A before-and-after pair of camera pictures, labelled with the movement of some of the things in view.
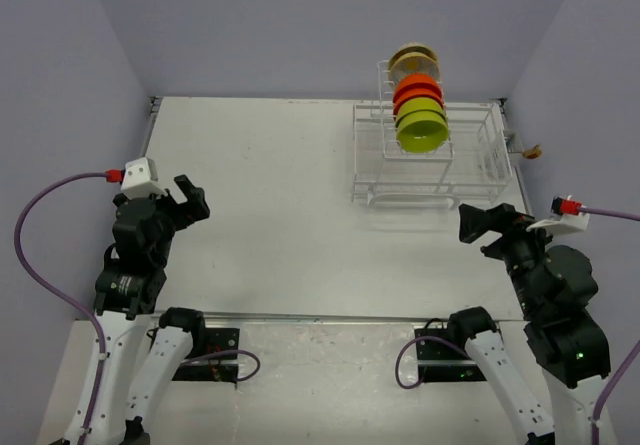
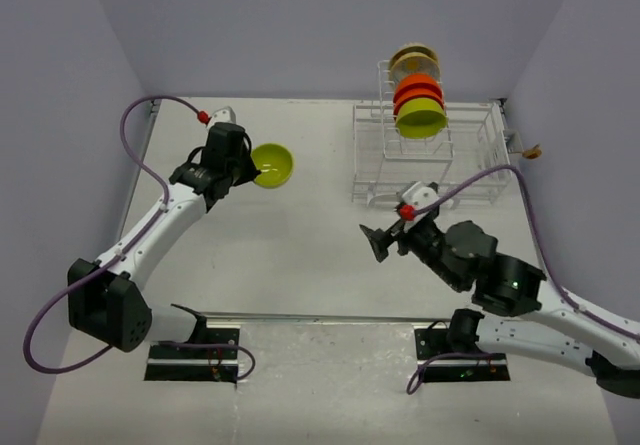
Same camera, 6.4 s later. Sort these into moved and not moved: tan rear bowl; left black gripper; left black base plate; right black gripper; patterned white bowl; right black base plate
Moved: right black gripper; left black gripper
Not moved: tan rear bowl; right black base plate; patterned white bowl; left black base plate
